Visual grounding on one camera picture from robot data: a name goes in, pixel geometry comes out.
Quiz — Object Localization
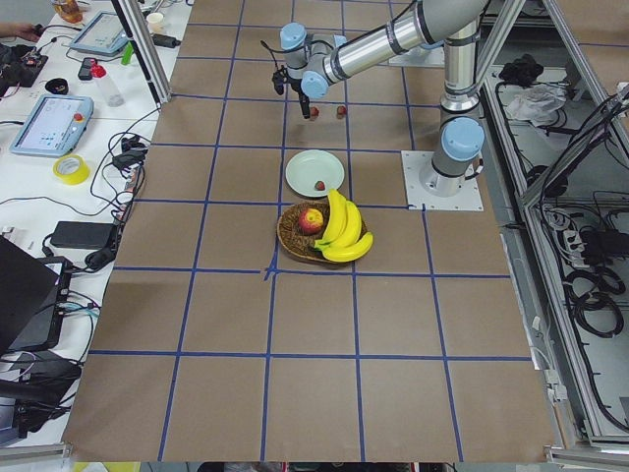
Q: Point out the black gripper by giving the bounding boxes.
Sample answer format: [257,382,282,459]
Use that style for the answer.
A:
[271,68,311,119]

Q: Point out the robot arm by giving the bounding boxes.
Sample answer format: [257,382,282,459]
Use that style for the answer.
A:
[269,1,487,180]

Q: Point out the light green plate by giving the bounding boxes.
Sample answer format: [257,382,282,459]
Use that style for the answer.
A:
[285,149,345,198]

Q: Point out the red yellow apple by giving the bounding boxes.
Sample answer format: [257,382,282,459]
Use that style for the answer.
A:
[298,207,324,236]

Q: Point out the brown wicker basket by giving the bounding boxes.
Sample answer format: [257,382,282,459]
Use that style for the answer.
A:
[276,198,368,265]

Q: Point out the yellow banana bunch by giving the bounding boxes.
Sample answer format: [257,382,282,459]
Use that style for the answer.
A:
[313,190,373,264]

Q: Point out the paper cup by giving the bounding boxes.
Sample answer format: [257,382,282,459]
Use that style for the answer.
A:
[145,12,165,34]

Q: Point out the green marker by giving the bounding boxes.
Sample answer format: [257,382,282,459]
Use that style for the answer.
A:
[121,41,135,66]

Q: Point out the clear bottle red cap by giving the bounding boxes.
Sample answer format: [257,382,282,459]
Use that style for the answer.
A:
[90,62,124,107]

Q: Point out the blue teach pendant far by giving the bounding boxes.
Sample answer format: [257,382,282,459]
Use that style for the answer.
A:
[69,11,128,57]

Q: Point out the blue teach pendant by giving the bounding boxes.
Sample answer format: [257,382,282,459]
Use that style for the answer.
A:
[69,11,128,57]
[10,94,94,158]

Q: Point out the crumpled white cloth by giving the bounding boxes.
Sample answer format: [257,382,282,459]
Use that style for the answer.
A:
[505,85,566,126]

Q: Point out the yellow tape roll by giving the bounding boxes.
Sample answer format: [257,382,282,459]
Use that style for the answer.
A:
[53,154,90,186]

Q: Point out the blue teach pendant near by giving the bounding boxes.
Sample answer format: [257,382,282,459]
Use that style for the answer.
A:
[10,94,94,158]

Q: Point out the black laptop power brick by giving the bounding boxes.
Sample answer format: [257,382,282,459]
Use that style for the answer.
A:
[50,221,115,250]

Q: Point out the black monitor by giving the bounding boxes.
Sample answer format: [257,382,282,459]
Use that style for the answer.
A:
[1,238,71,354]

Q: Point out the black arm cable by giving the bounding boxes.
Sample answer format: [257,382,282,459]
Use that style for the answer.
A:
[259,39,289,97]

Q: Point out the aluminium frame post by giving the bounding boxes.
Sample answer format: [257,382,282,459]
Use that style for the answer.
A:
[111,0,171,106]

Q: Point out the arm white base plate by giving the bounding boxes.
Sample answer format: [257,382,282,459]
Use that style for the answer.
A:
[401,150,484,211]

